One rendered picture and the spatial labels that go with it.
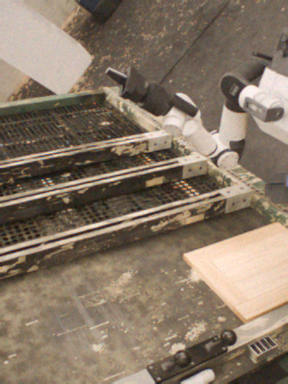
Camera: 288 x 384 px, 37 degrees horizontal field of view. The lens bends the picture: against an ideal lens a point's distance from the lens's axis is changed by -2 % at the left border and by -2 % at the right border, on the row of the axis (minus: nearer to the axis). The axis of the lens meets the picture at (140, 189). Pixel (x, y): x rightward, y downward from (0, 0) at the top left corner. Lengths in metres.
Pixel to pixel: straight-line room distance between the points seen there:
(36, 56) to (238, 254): 3.89
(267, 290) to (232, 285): 0.10
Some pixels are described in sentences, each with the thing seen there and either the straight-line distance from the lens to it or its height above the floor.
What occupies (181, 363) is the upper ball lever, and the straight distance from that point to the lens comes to 0.93.
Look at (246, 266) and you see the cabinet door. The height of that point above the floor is 1.09.
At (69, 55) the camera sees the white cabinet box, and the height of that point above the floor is 0.26.
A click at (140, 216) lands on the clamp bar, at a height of 1.28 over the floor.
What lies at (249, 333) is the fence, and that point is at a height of 1.25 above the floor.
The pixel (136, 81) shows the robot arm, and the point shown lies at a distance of 1.30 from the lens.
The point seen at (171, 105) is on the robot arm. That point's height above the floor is 1.45.
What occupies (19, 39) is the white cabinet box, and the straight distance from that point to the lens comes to 4.85.
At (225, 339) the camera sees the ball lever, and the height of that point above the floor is 1.43.
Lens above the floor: 2.26
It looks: 41 degrees down
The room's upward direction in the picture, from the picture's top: 61 degrees counter-clockwise
